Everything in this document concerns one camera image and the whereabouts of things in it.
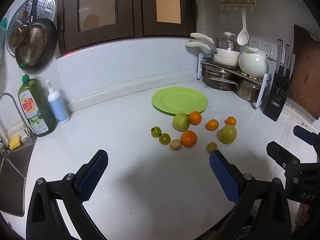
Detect white ceramic pot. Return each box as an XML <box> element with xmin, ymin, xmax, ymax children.
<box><xmin>238</xmin><ymin>46</ymin><xmax>273</xmax><ymax>78</ymax></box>

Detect brown wooden window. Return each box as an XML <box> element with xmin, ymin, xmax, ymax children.
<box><xmin>134</xmin><ymin>0</ymin><xmax>197</xmax><ymax>38</ymax></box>
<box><xmin>57</xmin><ymin>0</ymin><xmax>135</xmax><ymax>57</ymax></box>

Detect steel sink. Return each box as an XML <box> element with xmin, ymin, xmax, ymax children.
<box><xmin>0</xmin><ymin>140</ymin><xmax>35</xmax><ymax>217</ymax></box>

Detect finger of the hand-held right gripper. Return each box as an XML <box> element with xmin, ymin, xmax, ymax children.
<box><xmin>293</xmin><ymin>125</ymin><xmax>320</xmax><ymax>147</ymax></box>
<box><xmin>266</xmin><ymin>141</ymin><xmax>302</xmax><ymax>173</ymax></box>

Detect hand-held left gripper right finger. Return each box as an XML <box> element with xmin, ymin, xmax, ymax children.
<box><xmin>209</xmin><ymin>150</ymin><xmax>292</xmax><ymax>240</ymax></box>

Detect metal faucet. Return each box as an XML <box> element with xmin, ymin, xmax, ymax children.
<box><xmin>0</xmin><ymin>92</ymin><xmax>35</xmax><ymax>140</ymax></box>

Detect green plate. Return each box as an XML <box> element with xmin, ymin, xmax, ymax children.
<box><xmin>151</xmin><ymin>87</ymin><xmax>209</xmax><ymax>116</ymax></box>

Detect white ladle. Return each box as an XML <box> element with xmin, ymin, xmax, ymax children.
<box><xmin>237</xmin><ymin>9</ymin><xmax>249</xmax><ymax>46</ymax></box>

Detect medium orange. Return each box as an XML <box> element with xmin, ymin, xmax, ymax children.
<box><xmin>188</xmin><ymin>111</ymin><xmax>202</xmax><ymax>125</ymax></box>

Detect small brass pot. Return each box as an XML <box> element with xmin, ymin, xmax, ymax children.
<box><xmin>9</xmin><ymin>10</ymin><xmax>30</xmax><ymax>48</ymax></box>

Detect perforated metal steamer tray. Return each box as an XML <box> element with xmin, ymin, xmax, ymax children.
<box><xmin>5</xmin><ymin>0</ymin><xmax>56</xmax><ymax>57</ymax></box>

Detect wall hook rack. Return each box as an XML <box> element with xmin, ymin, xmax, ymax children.
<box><xmin>220</xmin><ymin>0</ymin><xmax>258</xmax><ymax>12</ymax></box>

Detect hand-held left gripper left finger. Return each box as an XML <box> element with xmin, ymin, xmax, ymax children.
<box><xmin>26</xmin><ymin>149</ymin><xmax>109</xmax><ymax>240</ymax></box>

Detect cream pan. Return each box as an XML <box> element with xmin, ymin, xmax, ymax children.
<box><xmin>190</xmin><ymin>32</ymin><xmax>242</xmax><ymax>59</ymax></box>
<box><xmin>186</xmin><ymin>42</ymin><xmax>242</xmax><ymax>67</ymax></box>

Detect copper strainer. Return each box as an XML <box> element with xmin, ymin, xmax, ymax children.
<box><xmin>17</xmin><ymin>26</ymin><xmax>48</xmax><ymax>65</ymax></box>

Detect teal wall item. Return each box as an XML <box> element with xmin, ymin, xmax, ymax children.
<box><xmin>0</xmin><ymin>17</ymin><xmax>7</xmax><ymax>64</ymax></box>

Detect black frying pan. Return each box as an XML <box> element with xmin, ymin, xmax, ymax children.
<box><xmin>14</xmin><ymin>0</ymin><xmax>58</xmax><ymax>73</ymax></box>

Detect black knife block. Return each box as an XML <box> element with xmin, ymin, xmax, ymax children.
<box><xmin>262</xmin><ymin>71</ymin><xmax>292</xmax><ymax>122</ymax></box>

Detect pale green apple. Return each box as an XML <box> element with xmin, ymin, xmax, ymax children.
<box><xmin>172</xmin><ymin>113</ymin><xmax>189</xmax><ymax>131</ymax></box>

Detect green dish soap bottle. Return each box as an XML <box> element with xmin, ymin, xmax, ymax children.
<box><xmin>18</xmin><ymin>74</ymin><xmax>57</xmax><ymax>137</ymax></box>

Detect brown wooden cutting board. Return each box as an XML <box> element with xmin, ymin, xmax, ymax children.
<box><xmin>287</xmin><ymin>24</ymin><xmax>320</xmax><ymax>120</ymax></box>

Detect steel pot with lid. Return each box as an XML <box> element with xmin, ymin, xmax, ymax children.
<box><xmin>215</xmin><ymin>32</ymin><xmax>240</xmax><ymax>52</ymax></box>

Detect white wall outlets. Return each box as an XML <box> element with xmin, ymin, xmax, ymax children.
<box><xmin>249</xmin><ymin>37</ymin><xmax>278</xmax><ymax>60</ymax></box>

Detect large orange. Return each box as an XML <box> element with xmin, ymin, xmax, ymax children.
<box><xmin>181</xmin><ymin>130</ymin><xmax>198</xmax><ymax>148</ymax></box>

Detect metal pot rack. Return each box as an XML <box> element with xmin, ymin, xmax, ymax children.
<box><xmin>197</xmin><ymin>53</ymin><xmax>272</xmax><ymax>110</ymax></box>

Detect yellow sponge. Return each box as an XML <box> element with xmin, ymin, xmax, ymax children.
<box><xmin>9</xmin><ymin>134</ymin><xmax>22</xmax><ymax>150</ymax></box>

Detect white pump bottle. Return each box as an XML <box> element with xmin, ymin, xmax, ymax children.
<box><xmin>45</xmin><ymin>79</ymin><xmax>70</xmax><ymax>125</ymax></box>

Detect person's right hand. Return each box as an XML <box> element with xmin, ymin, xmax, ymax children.
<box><xmin>295</xmin><ymin>203</ymin><xmax>310</xmax><ymax>233</ymax></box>

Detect large green guava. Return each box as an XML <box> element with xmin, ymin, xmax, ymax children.
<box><xmin>220</xmin><ymin>124</ymin><xmax>237</xmax><ymax>144</ymax></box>

